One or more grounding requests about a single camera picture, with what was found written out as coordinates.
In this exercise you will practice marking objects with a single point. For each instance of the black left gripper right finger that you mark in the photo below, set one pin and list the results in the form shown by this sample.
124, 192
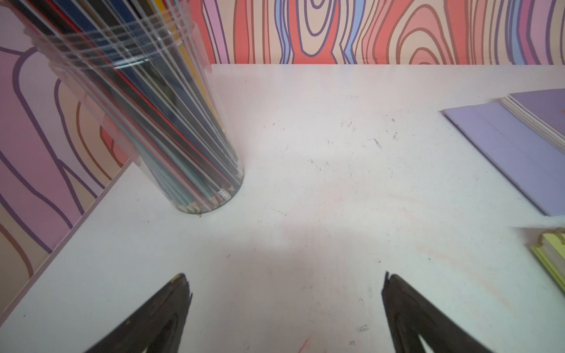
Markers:
414, 321

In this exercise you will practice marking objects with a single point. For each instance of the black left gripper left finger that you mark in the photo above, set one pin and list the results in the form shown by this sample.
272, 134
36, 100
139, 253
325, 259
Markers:
157, 326

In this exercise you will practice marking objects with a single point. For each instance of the green desk calendar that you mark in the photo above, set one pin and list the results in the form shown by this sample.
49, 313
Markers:
549, 250

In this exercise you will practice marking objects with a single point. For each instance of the purple desk calendar far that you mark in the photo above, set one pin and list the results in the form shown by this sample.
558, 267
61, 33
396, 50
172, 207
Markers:
522, 134

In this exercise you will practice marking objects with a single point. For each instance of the clear cup of coloured pencils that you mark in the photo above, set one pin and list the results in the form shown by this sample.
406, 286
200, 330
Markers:
143, 64

